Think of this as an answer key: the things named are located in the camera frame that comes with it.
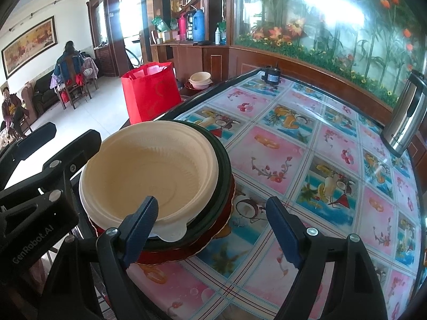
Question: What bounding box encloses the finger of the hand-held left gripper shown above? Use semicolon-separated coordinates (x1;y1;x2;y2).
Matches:
0;129;102;207
0;122;57;187

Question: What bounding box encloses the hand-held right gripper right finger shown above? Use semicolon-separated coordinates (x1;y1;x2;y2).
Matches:
265;196;389;320

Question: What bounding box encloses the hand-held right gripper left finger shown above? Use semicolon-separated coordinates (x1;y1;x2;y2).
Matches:
33;195;160;320

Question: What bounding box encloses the white paper bowl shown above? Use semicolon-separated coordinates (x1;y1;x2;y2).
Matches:
79;187;101;237

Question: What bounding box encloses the cream plastic bowl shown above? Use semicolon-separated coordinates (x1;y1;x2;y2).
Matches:
79;121;221;242

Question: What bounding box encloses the dark green plastic bowl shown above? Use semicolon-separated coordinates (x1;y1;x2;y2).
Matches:
143;122;232;252

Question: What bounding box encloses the dark sofa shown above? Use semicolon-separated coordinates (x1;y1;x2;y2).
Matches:
22;78;59;114

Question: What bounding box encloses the wooden chair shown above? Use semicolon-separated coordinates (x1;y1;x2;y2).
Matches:
60;57;91;109

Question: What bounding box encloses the red shopping bag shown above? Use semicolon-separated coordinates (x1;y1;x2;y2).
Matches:
121;62;182;125

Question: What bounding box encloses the small cream bowl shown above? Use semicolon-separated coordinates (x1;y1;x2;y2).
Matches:
188;71;212;90

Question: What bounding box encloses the green packet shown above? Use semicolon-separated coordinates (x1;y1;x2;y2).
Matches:
152;17;171;33

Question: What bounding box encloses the wooden partition cabinet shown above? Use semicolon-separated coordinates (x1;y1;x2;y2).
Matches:
150;40;401;121

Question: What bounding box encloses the small black device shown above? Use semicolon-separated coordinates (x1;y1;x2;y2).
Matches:
261;65;281;85

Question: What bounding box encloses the steel thermos jug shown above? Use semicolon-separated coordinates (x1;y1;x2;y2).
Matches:
381;70;427;158

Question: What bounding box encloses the black thermos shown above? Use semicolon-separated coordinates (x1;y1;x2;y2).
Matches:
185;11;195;41

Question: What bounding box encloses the blue thermos jug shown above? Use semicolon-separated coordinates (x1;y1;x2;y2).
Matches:
193;8;205;42

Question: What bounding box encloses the floral glass panel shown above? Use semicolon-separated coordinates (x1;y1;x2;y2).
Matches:
232;0;427;107

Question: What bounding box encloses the framed wall painting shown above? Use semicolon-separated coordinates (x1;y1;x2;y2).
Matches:
1;16;58;80

